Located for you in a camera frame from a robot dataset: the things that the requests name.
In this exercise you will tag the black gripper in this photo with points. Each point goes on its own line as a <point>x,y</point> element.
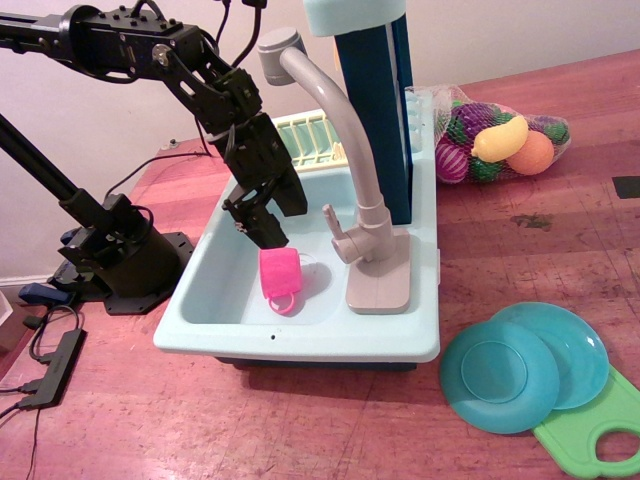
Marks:
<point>256,156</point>

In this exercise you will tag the pink plastic toy cup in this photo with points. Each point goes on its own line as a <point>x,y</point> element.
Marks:
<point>280,277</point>

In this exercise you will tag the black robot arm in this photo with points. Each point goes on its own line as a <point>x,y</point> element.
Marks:
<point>128,44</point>

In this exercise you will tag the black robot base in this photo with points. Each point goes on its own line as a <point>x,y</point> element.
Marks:
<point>118,257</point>

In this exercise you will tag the yellow dish rack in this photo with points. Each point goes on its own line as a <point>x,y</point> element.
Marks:
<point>311,141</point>

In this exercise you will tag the light blue toy sink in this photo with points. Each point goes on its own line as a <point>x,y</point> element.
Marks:
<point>218,308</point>

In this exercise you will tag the grey toy faucet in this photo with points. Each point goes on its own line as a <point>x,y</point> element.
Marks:
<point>377,253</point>

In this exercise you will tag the dark blue water tank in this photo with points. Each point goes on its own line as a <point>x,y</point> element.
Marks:
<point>372,42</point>

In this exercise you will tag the mesh bag of toys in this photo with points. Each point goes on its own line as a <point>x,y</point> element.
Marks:
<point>444,121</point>

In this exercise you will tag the yellow toy lemon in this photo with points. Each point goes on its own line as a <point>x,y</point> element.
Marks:
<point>497,143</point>

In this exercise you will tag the blue clamp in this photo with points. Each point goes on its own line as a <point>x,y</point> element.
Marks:
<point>38,294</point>

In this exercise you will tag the orange toy fruit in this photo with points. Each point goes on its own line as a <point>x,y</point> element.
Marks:
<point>535,156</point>

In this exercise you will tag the teal front plate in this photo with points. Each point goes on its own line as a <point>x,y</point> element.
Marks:
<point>500,377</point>

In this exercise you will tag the teal plate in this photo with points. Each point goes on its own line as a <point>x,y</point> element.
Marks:
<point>581,357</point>
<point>500,377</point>

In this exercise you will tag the black usb hub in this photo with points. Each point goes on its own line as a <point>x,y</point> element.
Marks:
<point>50,389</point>

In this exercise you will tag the teal rear plate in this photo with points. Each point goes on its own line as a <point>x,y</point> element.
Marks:
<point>581,357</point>

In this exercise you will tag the black tape patch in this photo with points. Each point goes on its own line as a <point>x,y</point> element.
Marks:
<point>627,187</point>

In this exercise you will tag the green cutting board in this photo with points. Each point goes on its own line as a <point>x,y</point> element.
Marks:
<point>571,436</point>

